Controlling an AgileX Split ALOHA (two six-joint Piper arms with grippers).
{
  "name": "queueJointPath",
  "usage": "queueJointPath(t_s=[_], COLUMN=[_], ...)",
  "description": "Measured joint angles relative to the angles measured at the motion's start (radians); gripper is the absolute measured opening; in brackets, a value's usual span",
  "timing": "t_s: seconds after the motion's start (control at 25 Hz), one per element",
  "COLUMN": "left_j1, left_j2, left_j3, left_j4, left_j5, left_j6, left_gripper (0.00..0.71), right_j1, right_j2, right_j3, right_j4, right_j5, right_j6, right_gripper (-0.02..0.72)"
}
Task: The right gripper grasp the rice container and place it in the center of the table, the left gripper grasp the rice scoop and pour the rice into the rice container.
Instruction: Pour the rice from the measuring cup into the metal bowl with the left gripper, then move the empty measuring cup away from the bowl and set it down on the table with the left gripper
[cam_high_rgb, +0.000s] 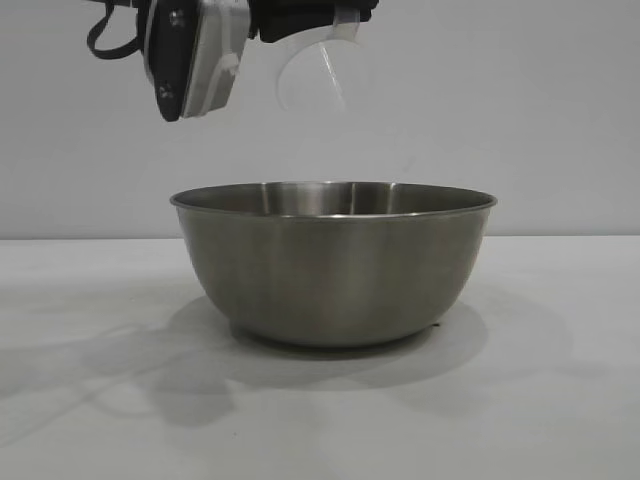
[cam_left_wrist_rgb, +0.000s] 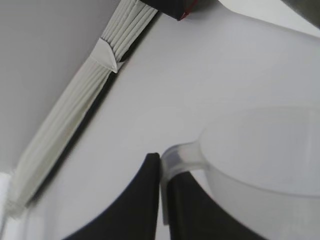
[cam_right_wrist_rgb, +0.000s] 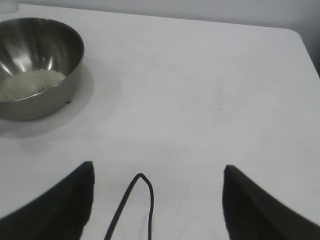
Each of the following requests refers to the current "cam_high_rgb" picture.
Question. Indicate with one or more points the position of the translucent plastic measuring cup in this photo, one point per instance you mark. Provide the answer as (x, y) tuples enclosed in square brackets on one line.
[(310, 75)]

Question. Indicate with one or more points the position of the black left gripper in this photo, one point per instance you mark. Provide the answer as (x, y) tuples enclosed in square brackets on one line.
[(295, 20)]

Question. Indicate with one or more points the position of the stainless steel mixing bowl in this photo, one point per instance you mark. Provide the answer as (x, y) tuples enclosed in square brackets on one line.
[(330, 280)]

